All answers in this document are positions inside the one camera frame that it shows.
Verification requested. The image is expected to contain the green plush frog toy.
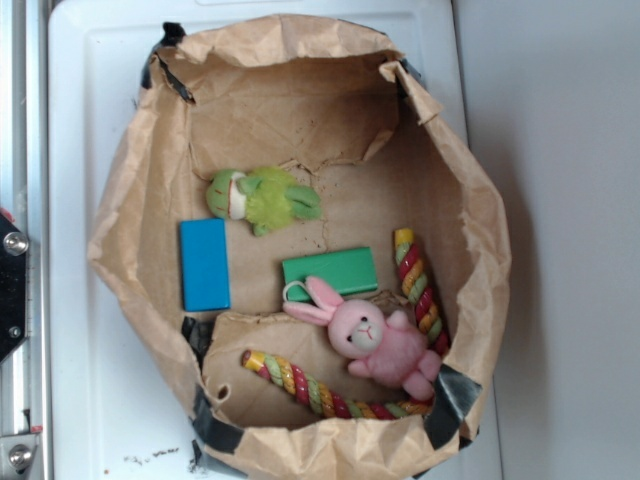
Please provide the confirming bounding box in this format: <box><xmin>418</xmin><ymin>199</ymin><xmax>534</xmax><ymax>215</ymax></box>
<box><xmin>205</xmin><ymin>167</ymin><xmax>322</xmax><ymax>236</ymax></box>

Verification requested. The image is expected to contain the green rectangular block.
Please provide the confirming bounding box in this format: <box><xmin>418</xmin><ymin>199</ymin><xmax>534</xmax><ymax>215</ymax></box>
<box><xmin>282</xmin><ymin>247</ymin><xmax>378</xmax><ymax>295</ymax></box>

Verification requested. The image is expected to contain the black bracket with bolts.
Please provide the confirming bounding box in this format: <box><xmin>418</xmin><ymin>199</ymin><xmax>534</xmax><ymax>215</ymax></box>
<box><xmin>0</xmin><ymin>209</ymin><xmax>29</xmax><ymax>362</ymax></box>

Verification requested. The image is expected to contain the white plastic tray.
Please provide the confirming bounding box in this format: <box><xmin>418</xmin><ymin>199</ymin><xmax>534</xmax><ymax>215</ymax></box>
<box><xmin>47</xmin><ymin>0</ymin><xmax>504</xmax><ymax>480</ymax></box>

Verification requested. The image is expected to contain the blue rectangular block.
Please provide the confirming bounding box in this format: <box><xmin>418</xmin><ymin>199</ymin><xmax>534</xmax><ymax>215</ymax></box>
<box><xmin>179</xmin><ymin>218</ymin><xmax>231</xmax><ymax>312</ymax></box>

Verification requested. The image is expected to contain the aluminium frame rail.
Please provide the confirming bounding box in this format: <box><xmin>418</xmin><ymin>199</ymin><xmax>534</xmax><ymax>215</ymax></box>
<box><xmin>1</xmin><ymin>1</ymin><xmax>54</xmax><ymax>479</ymax></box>

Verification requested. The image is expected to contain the multicolour twisted rope toy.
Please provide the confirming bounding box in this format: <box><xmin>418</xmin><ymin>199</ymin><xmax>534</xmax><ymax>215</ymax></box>
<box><xmin>241</xmin><ymin>228</ymin><xmax>449</xmax><ymax>420</ymax></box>

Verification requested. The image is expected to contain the pink plush bunny toy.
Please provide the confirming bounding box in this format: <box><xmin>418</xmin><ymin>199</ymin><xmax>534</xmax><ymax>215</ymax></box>
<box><xmin>283</xmin><ymin>276</ymin><xmax>442</xmax><ymax>402</ymax></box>

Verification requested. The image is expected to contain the brown paper lined box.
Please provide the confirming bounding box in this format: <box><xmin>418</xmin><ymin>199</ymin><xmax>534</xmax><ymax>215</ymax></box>
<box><xmin>88</xmin><ymin>15</ymin><xmax>512</xmax><ymax>479</ymax></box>

